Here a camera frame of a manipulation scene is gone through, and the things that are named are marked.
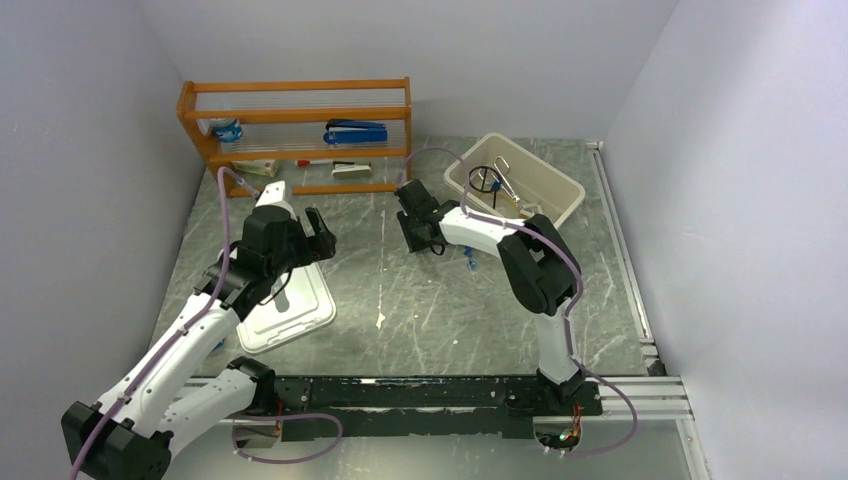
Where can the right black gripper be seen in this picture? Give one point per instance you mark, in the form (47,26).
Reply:
(413,244)

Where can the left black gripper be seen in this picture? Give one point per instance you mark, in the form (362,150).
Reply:
(317,246)

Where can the black metal ring stand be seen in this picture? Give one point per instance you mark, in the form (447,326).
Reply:
(484,179)

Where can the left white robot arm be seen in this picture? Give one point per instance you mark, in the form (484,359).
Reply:
(136,428)

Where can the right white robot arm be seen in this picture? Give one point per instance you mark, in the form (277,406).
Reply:
(542,272)

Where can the white plastic container lid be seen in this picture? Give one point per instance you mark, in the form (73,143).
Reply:
(304,306)

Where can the small blue clip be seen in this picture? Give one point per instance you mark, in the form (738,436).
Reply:
(468,253)

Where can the red white marker pen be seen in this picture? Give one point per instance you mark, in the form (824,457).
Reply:
(312,162)

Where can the small white green box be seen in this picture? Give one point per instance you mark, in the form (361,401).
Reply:
(264,167)

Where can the beige plastic bin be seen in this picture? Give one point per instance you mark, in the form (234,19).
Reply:
(534,180)

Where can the blue stapler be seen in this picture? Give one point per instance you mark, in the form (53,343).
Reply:
(345,131)

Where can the orange wooden shelf rack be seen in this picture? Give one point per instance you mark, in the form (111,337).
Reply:
(285,121)

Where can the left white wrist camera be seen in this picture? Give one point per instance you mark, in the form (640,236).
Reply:
(277,194)

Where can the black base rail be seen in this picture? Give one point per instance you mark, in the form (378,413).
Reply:
(507,405)

